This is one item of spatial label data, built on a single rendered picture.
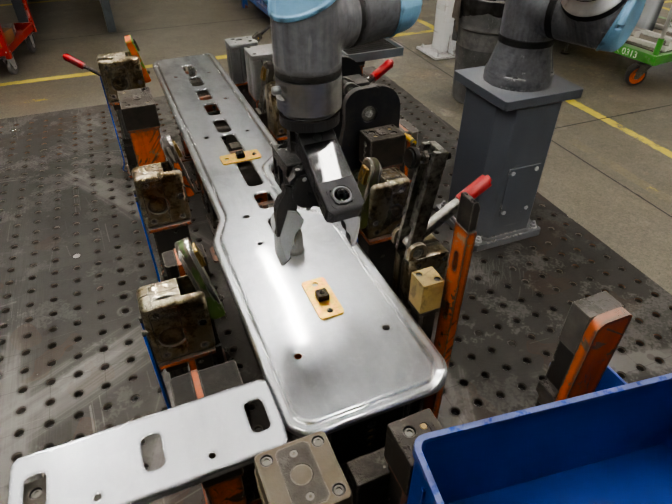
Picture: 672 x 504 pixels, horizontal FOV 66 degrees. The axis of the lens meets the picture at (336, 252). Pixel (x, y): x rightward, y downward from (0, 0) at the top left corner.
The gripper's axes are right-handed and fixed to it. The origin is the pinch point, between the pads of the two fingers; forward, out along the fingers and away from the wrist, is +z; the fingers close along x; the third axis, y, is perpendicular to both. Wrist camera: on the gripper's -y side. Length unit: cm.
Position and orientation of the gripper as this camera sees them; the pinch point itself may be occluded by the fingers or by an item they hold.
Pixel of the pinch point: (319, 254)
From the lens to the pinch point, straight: 71.7
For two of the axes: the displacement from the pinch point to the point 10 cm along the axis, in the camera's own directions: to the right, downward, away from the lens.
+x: -9.2, 2.4, -3.0
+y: -3.9, -5.7, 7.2
